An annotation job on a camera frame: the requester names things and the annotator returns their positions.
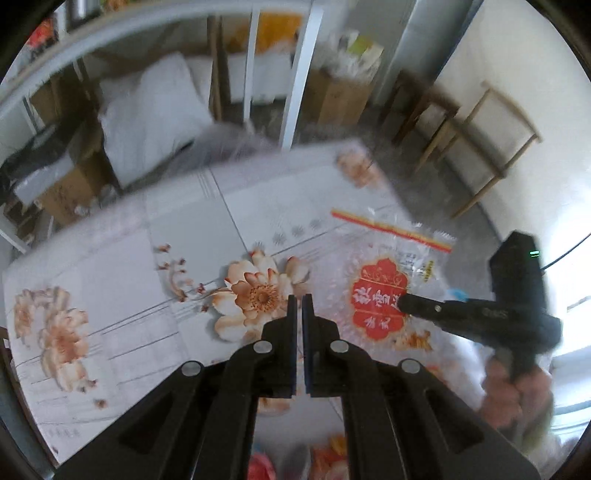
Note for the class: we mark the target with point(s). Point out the yellow plastic bag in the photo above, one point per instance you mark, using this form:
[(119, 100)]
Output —
[(275, 33)]

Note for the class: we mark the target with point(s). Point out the silver refrigerator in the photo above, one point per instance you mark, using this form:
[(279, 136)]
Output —
[(431, 35)]

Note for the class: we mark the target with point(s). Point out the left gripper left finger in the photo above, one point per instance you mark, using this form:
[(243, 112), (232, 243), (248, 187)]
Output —
[(197, 423)]

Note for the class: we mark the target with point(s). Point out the brown cardboard box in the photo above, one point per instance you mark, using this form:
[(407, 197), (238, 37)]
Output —
[(334, 101)]

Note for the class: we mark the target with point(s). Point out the person's right hand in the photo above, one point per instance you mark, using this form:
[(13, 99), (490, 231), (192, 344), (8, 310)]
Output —
[(508, 401)]

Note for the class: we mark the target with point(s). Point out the clear red zip bag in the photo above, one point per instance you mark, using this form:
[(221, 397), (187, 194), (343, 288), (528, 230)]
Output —
[(376, 260)]

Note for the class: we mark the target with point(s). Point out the white side table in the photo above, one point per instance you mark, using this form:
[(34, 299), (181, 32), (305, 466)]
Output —
[(154, 22)]

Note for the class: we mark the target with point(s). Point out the white cardboard box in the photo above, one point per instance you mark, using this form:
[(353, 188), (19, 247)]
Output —
[(271, 77)]

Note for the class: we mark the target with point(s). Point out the black clothing pile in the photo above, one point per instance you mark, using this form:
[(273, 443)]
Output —
[(41, 151)]

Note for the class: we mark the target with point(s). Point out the dark wooden stool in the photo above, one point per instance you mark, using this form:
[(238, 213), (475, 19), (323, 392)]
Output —
[(423, 94)]

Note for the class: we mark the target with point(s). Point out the white mattress blue trim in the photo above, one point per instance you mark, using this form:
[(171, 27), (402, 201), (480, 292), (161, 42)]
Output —
[(514, 48)]

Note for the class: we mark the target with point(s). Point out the white bags on box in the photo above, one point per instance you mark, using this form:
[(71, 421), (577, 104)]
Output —
[(353, 56)]

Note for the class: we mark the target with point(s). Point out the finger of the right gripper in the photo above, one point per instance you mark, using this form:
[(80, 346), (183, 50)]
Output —
[(420, 307)]

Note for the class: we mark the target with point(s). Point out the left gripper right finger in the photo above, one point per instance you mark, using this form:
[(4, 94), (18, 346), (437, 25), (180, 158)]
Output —
[(401, 421)]

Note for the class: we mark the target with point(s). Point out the wooden chair dark seat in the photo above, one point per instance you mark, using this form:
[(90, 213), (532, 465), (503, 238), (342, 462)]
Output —
[(480, 142)]

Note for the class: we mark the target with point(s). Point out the white pillow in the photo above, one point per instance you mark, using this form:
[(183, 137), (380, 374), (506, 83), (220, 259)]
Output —
[(149, 115)]

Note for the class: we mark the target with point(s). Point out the floral tablecloth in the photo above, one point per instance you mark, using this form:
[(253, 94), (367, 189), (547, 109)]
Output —
[(188, 268)]

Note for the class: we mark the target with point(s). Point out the red snack bag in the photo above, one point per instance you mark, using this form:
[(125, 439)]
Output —
[(327, 461)]

